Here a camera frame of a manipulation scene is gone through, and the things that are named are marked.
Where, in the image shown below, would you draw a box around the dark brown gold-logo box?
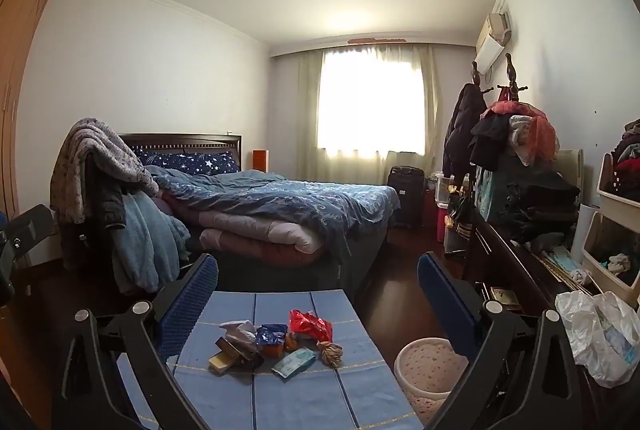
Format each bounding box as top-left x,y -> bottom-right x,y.
216,337 -> 265,370

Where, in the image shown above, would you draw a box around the white paper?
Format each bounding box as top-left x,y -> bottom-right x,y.
220,320 -> 257,352

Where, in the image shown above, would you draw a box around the blue foil wrapper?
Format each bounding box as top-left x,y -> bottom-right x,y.
256,323 -> 288,346

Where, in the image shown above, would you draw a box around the red plastic bag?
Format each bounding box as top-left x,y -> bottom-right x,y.
288,310 -> 333,342

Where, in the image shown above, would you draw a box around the orange box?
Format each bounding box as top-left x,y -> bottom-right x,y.
262,343 -> 285,360

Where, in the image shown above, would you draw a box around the pink speckled trash bin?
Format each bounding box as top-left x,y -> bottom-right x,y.
394,337 -> 469,426

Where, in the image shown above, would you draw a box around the dark wooden dresser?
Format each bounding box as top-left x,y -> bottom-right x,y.
462,212 -> 640,430

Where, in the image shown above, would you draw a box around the white plastic bag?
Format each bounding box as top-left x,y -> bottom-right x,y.
554,290 -> 639,388

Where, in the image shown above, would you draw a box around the grey knitted blanket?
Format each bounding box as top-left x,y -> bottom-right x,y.
50,118 -> 158,230

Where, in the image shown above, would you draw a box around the light blue fleece blanket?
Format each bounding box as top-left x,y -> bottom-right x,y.
113,192 -> 190,292

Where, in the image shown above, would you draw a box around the white open box lid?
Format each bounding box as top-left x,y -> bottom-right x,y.
208,351 -> 235,374

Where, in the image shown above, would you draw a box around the blue checked tablecloth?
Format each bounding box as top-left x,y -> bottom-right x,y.
115,289 -> 426,430

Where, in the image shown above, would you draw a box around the white storage shelf bins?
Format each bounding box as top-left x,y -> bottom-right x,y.
582,153 -> 639,309

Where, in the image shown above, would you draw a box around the brown crumpled paper ball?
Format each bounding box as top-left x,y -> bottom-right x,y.
317,341 -> 344,369

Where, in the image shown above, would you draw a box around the star pattern blue pillow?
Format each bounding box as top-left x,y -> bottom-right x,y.
134,148 -> 240,176

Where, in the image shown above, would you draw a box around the teal tissue pack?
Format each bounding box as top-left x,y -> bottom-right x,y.
271,348 -> 317,380

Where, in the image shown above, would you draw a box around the teal shopping bag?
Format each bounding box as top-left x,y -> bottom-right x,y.
475,167 -> 498,221

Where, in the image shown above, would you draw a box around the dark wooden headboard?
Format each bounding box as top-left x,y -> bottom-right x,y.
120,133 -> 243,170

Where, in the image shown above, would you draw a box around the black suitcase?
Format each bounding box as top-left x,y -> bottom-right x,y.
387,166 -> 425,228

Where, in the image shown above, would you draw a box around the bed with dark base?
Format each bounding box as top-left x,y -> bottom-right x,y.
122,133 -> 399,296

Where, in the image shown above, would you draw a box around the black hanging jacket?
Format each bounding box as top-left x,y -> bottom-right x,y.
442,82 -> 487,185

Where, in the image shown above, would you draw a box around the pile of clothes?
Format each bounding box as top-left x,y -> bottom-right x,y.
470,101 -> 580,244

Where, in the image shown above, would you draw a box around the pink red folded quilt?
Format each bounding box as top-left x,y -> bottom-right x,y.
158,192 -> 326,268

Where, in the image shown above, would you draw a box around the blue patterned duvet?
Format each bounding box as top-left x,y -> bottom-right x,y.
146,166 -> 400,262

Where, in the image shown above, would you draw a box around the orange bedside cabinet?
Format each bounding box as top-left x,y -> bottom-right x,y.
252,150 -> 269,172

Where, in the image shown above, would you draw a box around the cream window curtains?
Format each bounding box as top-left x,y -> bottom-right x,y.
296,44 -> 440,184

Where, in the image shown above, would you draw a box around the white wall air conditioner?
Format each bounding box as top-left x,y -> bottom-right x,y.
474,13 -> 512,75

